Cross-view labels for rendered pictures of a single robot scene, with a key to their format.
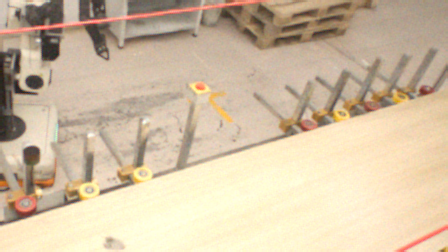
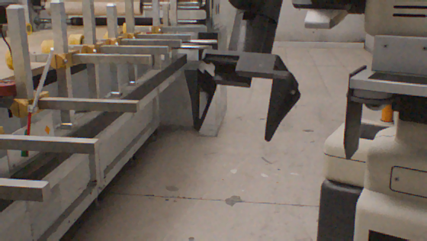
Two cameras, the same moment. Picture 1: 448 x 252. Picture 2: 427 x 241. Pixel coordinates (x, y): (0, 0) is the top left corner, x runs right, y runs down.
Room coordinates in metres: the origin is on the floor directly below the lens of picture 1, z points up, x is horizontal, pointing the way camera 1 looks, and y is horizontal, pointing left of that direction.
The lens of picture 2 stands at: (2.56, -0.01, 1.17)
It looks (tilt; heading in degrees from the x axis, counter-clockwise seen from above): 17 degrees down; 135
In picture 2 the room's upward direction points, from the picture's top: straight up
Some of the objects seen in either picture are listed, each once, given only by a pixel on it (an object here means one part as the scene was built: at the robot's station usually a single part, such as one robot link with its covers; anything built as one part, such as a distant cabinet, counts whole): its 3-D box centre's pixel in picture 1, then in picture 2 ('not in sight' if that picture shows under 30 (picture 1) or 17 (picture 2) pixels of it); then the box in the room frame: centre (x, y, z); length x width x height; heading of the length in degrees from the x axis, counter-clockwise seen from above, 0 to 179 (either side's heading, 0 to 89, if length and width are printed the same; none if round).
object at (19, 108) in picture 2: (24, 197); (30, 104); (1.26, 0.50, 0.85); 0.14 x 0.06 x 0.05; 127
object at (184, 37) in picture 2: not in sight; (155, 36); (0.75, 1.38, 0.95); 0.36 x 0.03 x 0.03; 37
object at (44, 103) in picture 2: (11, 179); (69, 104); (1.35, 0.59, 0.84); 0.43 x 0.03 x 0.04; 37
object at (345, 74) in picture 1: (330, 106); not in sight; (2.34, -0.91, 0.87); 0.04 x 0.04 x 0.48; 37
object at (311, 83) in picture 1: (297, 115); not in sight; (2.19, -0.71, 0.86); 0.04 x 0.04 x 0.48; 37
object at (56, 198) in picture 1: (35, 204); (33, 139); (1.32, 0.48, 0.75); 0.26 x 0.01 x 0.10; 127
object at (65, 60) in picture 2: not in sight; (65, 59); (1.11, 0.70, 0.95); 0.14 x 0.06 x 0.05; 127
